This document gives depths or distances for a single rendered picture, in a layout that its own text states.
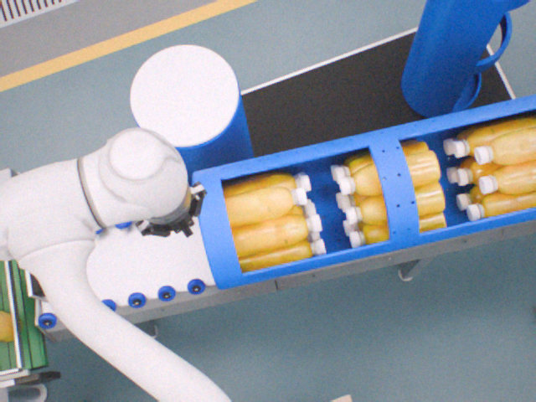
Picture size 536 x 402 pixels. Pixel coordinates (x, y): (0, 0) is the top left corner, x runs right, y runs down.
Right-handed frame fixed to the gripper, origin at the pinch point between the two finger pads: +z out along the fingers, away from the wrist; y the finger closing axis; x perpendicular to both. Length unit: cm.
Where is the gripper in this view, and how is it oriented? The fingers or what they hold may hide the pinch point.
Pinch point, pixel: (182, 225)
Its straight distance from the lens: 132.9
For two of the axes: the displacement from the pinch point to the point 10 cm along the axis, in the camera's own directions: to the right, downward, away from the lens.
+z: 0.4, 2.5, 9.7
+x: -5.7, -7.9, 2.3
